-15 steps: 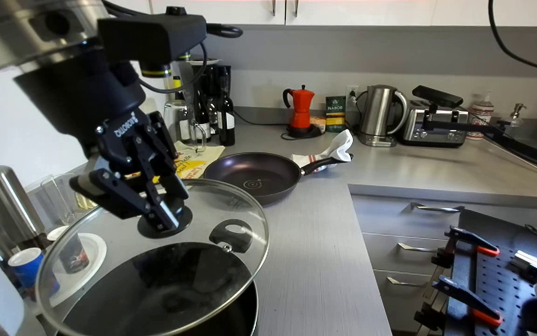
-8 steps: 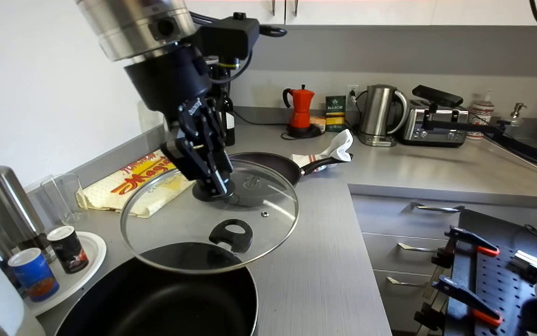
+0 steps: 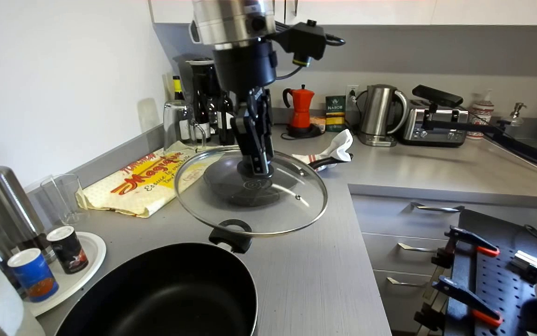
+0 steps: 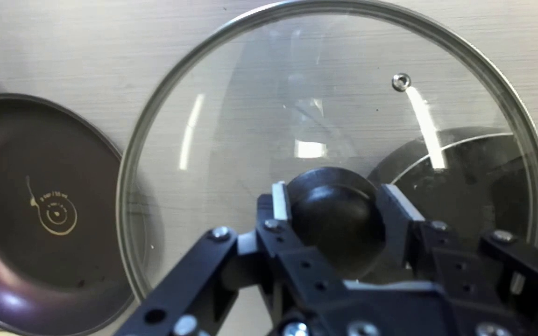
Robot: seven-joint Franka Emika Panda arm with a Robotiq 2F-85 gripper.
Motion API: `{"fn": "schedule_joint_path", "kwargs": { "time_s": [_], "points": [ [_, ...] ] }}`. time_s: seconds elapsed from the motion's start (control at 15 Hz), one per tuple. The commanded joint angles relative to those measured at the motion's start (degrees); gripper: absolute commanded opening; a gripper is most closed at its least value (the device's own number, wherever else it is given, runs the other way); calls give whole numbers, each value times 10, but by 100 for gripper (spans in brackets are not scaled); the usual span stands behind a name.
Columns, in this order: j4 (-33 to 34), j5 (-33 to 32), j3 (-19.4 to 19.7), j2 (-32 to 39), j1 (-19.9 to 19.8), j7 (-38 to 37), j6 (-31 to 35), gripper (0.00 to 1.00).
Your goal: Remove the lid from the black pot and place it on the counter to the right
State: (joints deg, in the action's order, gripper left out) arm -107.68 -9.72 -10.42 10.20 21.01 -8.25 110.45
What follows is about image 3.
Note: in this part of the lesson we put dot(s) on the glass pot lid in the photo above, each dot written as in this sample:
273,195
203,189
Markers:
294,206

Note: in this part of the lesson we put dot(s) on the red moka pot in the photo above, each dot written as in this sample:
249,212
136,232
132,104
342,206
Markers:
301,109

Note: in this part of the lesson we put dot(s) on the small white plate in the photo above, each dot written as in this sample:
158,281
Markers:
85,262

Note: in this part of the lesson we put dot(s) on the small clear drinking glass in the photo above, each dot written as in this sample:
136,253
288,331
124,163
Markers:
63,199

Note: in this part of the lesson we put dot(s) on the black cooking pot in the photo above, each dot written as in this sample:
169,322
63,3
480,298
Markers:
169,300

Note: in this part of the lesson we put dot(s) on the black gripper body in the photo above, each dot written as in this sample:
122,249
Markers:
244,66

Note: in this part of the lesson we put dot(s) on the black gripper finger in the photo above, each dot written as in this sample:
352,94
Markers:
246,128
266,146

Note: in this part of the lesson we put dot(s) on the dark cup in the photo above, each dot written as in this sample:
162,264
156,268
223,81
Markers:
68,251

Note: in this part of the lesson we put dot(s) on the black perforated board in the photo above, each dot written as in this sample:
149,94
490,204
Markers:
499,281

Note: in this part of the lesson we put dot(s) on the green box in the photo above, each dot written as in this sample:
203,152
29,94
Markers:
337,113

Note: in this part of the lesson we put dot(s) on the white upper cabinet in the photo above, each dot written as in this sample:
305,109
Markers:
406,12

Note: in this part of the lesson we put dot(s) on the bottle with yellow cap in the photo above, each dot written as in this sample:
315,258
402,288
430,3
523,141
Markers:
184,118

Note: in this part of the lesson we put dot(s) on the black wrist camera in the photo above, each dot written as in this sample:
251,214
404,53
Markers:
307,38

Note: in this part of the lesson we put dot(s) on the dark wine bottle white label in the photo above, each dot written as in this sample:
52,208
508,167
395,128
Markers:
227,124

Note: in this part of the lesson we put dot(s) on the large clear glass jar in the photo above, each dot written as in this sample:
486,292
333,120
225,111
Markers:
177,124

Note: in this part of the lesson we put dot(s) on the steel electric kettle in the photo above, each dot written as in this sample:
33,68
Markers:
378,115

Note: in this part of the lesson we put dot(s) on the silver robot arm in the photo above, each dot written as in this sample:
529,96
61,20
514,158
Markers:
232,21

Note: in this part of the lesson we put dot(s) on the blue cup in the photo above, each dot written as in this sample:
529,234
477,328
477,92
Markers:
35,277

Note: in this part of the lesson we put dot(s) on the clear storage jar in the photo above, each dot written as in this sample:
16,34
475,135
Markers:
482,111

